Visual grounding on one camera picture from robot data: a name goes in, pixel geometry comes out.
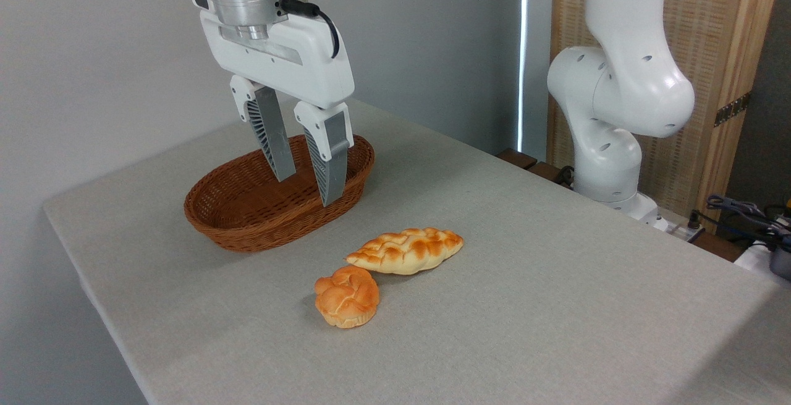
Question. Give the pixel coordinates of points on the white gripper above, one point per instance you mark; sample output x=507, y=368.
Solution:
x=290, y=65

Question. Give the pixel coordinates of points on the long braided bread loaf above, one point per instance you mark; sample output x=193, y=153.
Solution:
x=401, y=250

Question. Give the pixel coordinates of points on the brown oval wicker basket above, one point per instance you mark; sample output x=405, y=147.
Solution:
x=247, y=225

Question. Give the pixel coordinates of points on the round knotted bread roll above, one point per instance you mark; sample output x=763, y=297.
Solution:
x=346, y=297

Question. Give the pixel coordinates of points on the dark brown wooden bench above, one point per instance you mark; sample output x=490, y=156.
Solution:
x=516, y=157

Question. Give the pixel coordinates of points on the grey tablecloth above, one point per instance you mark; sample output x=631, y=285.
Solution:
x=494, y=306

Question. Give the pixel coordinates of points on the white power strip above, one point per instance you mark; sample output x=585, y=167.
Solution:
x=680, y=232

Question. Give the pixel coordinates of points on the wooden rattan folding screen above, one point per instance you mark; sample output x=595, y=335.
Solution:
x=704, y=34

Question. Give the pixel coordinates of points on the brass screen hinge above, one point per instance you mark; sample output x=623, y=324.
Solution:
x=732, y=109

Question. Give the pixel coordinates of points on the white sheet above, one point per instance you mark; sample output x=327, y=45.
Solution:
x=751, y=260

